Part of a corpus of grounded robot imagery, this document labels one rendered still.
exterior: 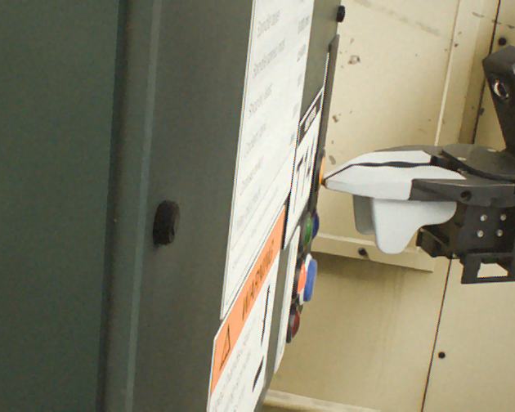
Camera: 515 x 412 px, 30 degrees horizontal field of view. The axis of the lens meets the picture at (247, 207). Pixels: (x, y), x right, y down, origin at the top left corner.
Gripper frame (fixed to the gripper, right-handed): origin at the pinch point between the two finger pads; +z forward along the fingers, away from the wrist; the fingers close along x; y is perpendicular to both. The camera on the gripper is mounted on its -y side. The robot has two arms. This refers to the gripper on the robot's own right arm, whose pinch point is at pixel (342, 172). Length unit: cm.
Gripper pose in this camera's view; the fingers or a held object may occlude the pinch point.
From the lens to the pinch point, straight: 64.8
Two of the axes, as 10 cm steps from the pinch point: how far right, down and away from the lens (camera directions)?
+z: -9.4, 0.2, -3.3
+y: -1.0, 9.4, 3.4
